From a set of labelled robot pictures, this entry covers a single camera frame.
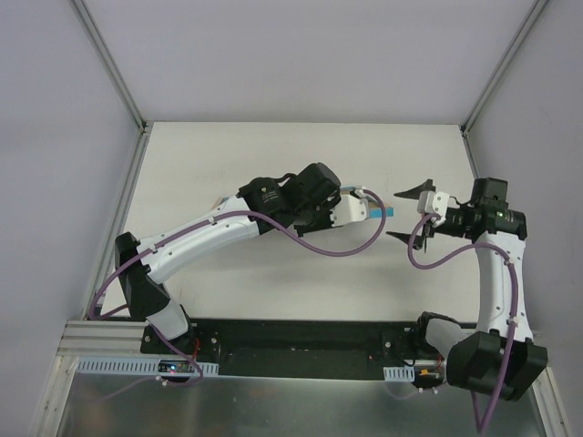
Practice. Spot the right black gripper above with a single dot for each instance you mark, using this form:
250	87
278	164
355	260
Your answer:
425	223

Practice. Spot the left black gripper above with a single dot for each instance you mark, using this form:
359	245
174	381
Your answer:
314	221

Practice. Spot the blue wooden picture frame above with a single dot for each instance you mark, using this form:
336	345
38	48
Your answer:
387	211

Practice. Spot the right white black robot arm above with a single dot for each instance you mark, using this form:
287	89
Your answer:
500	358

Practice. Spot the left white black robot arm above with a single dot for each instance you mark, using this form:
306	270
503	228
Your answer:
145	264

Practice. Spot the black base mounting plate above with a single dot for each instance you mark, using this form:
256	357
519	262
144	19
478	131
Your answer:
267	363

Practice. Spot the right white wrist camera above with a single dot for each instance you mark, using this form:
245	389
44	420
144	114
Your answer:
434	204

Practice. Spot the right aluminium corner post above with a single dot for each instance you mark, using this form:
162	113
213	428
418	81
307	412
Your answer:
534	12

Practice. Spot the aluminium corner post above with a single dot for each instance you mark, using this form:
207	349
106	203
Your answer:
534	12
98	42

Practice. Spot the right grey cable duct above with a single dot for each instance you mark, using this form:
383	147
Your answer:
399	374

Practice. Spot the grey cable duct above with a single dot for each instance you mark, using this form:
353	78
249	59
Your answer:
145	367
399	374

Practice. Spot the aluminium front rail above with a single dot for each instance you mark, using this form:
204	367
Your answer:
73	339

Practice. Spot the left grey cable duct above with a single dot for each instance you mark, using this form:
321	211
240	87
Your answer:
145	367

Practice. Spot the left aluminium corner post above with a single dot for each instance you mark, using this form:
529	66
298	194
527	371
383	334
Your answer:
98	42

